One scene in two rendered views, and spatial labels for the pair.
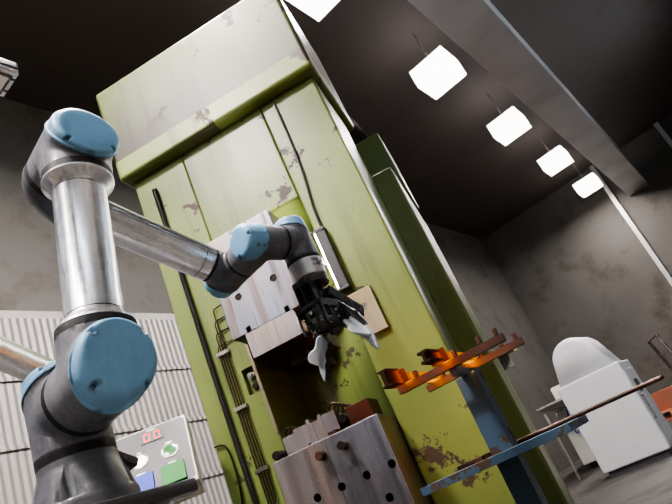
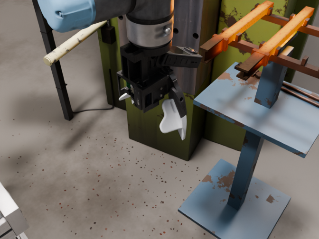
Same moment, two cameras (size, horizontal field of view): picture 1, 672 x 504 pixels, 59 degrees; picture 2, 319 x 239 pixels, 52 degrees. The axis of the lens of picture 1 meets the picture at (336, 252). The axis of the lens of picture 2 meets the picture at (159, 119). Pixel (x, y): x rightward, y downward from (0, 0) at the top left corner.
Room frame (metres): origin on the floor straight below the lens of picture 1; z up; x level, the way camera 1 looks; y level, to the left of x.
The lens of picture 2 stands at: (0.72, -0.08, 1.41)
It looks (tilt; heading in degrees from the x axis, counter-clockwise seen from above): 44 degrees down; 16
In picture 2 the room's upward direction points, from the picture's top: straight up
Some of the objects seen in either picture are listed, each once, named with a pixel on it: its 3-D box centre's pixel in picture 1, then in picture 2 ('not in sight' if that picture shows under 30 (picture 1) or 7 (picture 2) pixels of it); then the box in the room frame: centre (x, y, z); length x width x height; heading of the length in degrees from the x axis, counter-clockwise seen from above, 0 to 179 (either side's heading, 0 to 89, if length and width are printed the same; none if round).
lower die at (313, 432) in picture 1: (332, 432); not in sight; (2.17, 0.28, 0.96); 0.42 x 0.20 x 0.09; 169
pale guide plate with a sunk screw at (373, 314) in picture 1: (368, 311); not in sight; (2.03, -0.02, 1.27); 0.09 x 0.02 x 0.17; 79
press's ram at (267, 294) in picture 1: (283, 280); not in sight; (2.16, 0.24, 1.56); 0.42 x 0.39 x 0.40; 169
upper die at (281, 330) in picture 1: (296, 341); not in sight; (2.17, 0.28, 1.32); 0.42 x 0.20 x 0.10; 169
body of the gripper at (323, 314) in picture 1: (320, 306); (147, 70); (1.17, 0.08, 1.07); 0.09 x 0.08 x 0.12; 150
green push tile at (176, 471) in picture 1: (174, 473); not in sight; (1.89, 0.76, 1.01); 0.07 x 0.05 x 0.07; 104
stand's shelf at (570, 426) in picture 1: (507, 453); (265, 103); (1.65, -0.19, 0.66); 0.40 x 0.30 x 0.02; 68
